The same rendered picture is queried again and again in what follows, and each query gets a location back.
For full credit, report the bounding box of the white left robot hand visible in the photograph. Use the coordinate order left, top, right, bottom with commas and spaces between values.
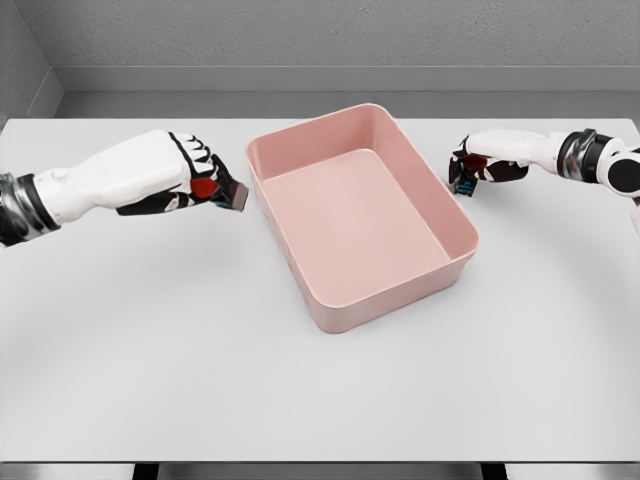
90, 129, 232, 217

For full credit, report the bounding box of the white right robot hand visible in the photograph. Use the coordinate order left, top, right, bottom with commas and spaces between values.
448, 129, 535, 194

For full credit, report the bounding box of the red-buttoned industrial switch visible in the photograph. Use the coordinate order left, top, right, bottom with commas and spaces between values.
191, 171, 250, 213
452, 154, 488, 198

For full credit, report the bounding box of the pink plastic basket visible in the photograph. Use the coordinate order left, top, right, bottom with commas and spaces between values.
244, 102, 482, 335

